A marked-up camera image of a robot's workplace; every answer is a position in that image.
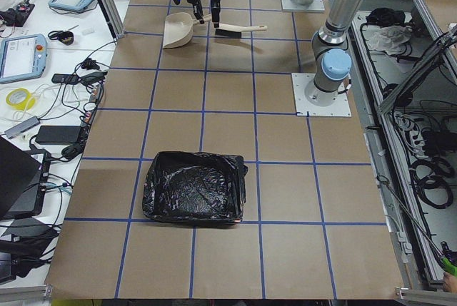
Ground cream hand brush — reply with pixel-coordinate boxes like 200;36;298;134
215;24;268;39

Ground cream plastic dustpan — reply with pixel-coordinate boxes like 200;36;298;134
162;12;201;49

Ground black bag lined bin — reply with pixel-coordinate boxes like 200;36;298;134
142;151;248;225

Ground person hand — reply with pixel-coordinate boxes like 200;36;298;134
443;272;457;294

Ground small black bowl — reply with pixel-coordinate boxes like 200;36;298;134
57;31;74;46

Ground black scissors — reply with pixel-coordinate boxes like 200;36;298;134
47;25;78;43

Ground white cloth pile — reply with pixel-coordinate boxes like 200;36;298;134
367;26;412;56

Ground black power adapter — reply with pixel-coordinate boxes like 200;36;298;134
35;126;82;145

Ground yellow tape roll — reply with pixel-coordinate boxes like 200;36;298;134
6;88;36;111

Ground black laptop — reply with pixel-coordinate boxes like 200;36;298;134
1;138;51;220

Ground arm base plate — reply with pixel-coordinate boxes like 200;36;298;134
291;73;351;118
281;0;325;14

